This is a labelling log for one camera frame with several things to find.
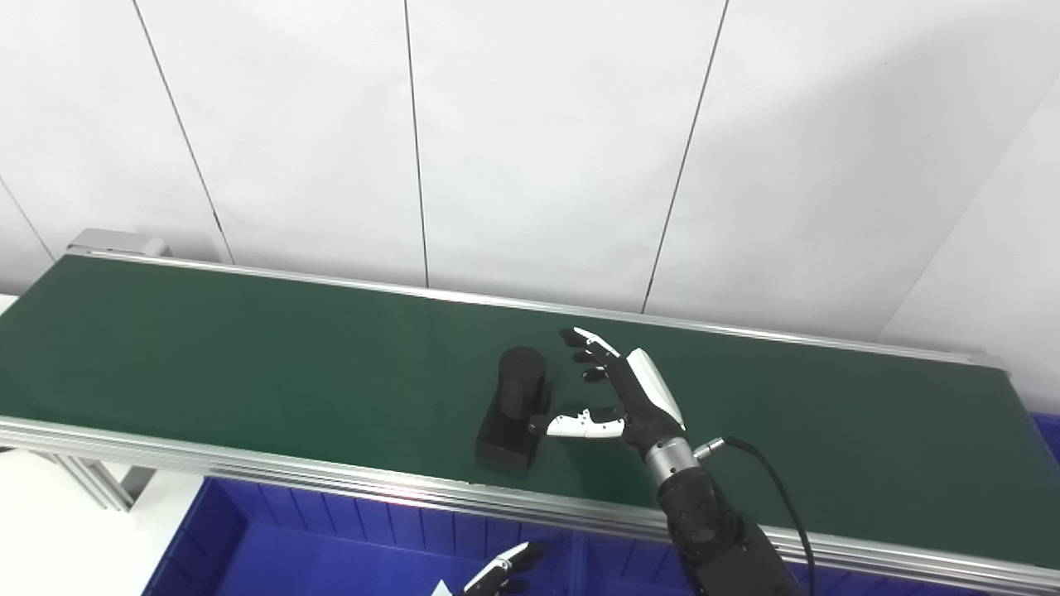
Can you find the blue plastic bin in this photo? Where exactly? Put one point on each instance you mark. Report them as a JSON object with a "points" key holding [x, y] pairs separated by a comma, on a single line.
{"points": [[315, 555], [629, 571], [1047, 434]]}

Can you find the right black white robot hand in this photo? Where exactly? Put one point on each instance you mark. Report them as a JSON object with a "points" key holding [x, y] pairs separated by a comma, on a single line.
{"points": [[642, 406]]}

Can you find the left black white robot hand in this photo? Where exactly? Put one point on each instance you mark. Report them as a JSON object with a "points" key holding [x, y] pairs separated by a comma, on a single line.
{"points": [[497, 575]]}

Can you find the black cylinder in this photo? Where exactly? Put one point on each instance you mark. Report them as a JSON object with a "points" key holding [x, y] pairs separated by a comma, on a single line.
{"points": [[513, 397]]}

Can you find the green conveyor belt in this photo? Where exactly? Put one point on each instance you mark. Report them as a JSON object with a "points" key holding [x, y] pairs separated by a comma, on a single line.
{"points": [[373, 488], [290, 364]]}

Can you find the aluminium conveyor leg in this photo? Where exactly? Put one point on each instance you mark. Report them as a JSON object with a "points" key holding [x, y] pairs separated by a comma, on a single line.
{"points": [[99, 480]]}

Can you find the grey conveyor end housing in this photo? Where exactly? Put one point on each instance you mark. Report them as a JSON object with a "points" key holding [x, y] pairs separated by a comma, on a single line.
{"points": [[116, 242]]}

